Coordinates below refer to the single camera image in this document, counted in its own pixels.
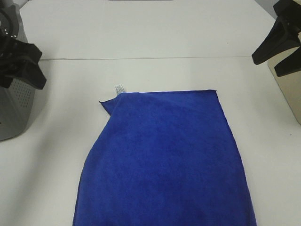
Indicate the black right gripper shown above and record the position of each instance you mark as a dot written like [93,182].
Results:
[283,36]

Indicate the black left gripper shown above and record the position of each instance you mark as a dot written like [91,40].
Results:
[19,60]

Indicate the blue microfibre towel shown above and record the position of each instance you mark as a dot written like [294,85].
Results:
[164,159]

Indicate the beige box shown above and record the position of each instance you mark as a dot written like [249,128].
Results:
[290,85]

